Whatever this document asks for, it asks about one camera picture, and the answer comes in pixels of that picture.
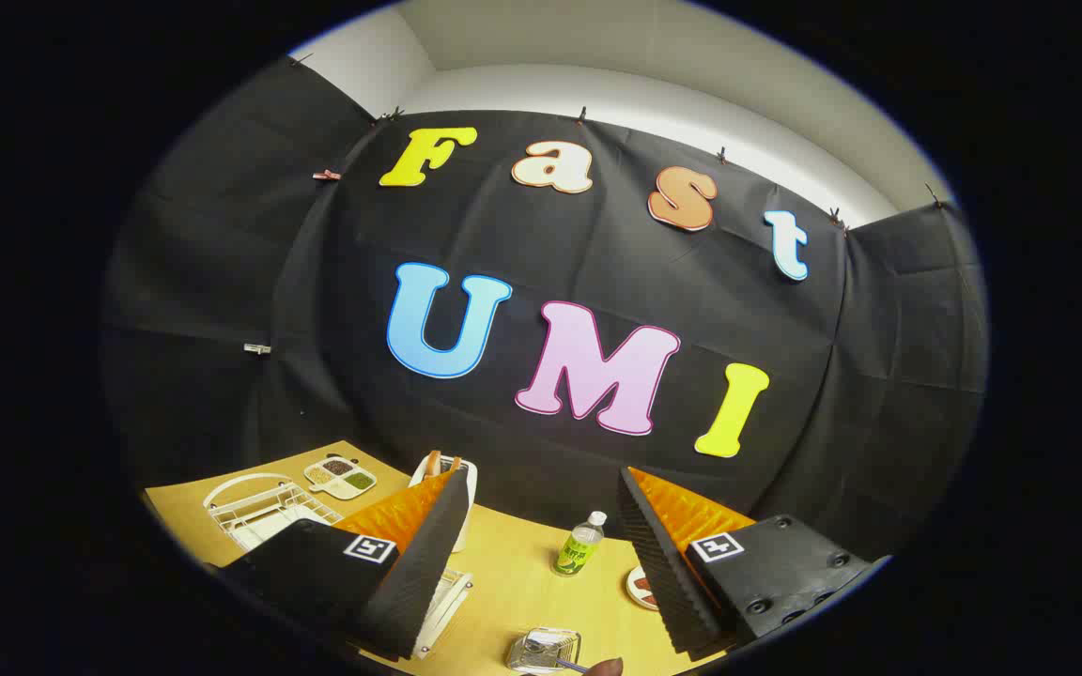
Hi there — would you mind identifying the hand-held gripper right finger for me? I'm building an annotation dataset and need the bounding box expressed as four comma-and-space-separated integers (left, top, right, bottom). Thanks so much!
616, 466, 891, 656

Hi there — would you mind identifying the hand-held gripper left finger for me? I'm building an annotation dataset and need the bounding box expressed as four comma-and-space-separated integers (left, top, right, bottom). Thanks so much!
220, 467, 471, 663

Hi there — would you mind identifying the metal wire basket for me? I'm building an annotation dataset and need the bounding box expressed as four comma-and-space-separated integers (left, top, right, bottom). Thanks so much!
506, 626, 583, 674

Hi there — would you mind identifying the checked handle metal spoon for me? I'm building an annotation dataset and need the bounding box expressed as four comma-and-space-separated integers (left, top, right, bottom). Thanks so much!
524, 637, 591, 674

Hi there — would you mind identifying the white wire dish rack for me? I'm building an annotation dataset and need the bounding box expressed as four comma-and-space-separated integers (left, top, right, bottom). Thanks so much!
203, 472, 473, 658

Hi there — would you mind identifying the small white plate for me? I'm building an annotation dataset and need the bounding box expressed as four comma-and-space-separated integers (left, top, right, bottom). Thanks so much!
626, 563, 666, 612

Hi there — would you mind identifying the green label drink bottle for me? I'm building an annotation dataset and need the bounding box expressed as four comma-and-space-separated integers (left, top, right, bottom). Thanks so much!
553, 511, 609, 577

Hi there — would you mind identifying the white toaster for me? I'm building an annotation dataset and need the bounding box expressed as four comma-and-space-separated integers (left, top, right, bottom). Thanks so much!
408, 453, 479, 554

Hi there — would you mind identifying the white divided grain tray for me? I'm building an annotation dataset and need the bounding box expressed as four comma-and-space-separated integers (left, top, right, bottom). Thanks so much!
303, 455, 379, 500

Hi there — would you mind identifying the black backdrop cloth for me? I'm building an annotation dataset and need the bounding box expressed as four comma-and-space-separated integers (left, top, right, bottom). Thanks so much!
100, 56, 990, 564

